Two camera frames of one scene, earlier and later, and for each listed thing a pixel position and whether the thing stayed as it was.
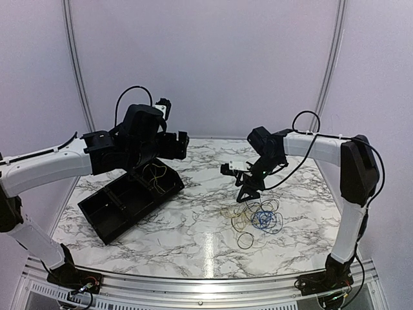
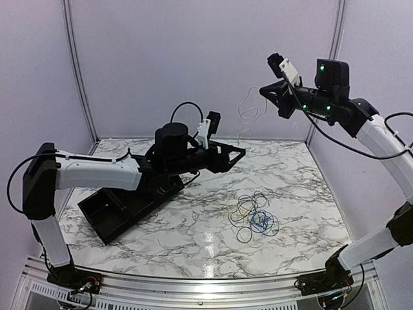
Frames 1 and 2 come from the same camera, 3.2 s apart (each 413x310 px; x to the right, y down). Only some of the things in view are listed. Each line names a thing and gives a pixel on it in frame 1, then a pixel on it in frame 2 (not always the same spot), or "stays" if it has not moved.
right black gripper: x=249 y=176 → x=288 y=99
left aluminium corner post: x=67 y=15 stays
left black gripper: x=182 y=144 → x=215 y=158
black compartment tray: x=121 y=203 stays
